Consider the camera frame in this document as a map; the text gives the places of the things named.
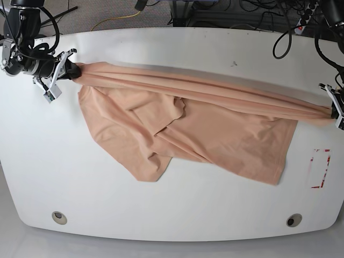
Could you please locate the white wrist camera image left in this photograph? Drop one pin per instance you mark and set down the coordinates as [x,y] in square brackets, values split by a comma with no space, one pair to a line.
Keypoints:
[53,91]

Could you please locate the left table cable grommet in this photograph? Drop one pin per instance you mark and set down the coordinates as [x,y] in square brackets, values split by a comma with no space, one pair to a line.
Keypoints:
[59,218]

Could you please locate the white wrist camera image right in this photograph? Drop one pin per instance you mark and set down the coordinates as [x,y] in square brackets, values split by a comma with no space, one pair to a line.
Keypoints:
[339,123]

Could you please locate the black equipment base on floor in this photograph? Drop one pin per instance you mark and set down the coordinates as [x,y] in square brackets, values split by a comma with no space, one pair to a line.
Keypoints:
[190,13]

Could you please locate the table cable grommet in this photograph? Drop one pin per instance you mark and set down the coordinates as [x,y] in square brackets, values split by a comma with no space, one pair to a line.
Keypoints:
[294,220]
[59,218]

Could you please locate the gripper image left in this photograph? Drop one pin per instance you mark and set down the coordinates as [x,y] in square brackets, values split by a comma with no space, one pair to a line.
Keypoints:
[45,69]

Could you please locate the white power strip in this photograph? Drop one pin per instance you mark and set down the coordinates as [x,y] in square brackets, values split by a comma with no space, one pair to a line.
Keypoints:
[306,16]

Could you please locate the right table cable grommet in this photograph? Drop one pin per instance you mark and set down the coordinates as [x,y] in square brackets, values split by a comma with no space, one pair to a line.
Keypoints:
[294,220]

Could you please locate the black tripod stand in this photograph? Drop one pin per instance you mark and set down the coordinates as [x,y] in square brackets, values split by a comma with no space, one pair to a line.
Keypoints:
[59,16]

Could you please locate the peach T-shirt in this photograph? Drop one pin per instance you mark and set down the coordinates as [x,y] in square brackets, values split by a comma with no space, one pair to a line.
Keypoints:
[144,118]

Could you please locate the red tape rectangle marking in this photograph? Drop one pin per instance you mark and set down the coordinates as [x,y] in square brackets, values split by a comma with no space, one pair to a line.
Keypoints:
[318,168]

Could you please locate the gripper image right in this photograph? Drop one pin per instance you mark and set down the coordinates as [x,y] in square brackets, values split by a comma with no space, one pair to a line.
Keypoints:
[337,102]

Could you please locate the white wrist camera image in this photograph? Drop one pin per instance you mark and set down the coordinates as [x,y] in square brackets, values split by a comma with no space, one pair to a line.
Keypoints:
[339,123]
[53,91]

